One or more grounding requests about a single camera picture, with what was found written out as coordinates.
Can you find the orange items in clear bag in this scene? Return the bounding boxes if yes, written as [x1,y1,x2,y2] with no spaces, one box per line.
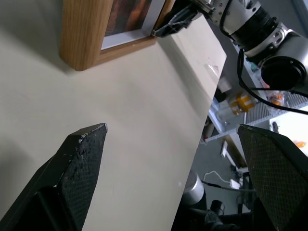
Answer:
[264,87,287,106]

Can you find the silver and black robot body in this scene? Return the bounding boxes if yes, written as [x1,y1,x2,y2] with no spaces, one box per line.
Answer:
[180,171,258,231]

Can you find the white cable with adapter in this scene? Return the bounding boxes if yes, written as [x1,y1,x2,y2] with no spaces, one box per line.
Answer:
[203,170,242,189]

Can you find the small white box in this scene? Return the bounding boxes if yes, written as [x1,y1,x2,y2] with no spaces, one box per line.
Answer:
[217,77,232,93]

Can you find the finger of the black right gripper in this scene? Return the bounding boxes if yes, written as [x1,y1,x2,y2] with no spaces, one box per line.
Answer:
[151,4,201,38]

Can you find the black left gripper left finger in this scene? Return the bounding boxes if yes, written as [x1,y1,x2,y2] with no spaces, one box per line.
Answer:
[0,123,108,231]

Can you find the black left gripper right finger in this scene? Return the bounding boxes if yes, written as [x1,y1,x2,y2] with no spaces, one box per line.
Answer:
[236,124,308,231]

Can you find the grey cable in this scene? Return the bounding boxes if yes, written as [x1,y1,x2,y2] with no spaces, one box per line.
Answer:
[201,180,256,193]

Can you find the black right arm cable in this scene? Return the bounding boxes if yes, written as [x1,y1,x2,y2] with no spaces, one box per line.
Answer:
[219,0,308,114]

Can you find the wooden picture frame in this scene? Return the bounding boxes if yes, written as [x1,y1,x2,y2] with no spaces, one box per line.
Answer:
[59,0,177,72]

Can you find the yellow and white box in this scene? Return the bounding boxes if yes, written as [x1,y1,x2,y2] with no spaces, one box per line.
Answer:
[230,92,256,116]

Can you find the white metal storage rack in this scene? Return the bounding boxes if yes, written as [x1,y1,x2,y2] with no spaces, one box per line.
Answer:
[199,43,308,145]

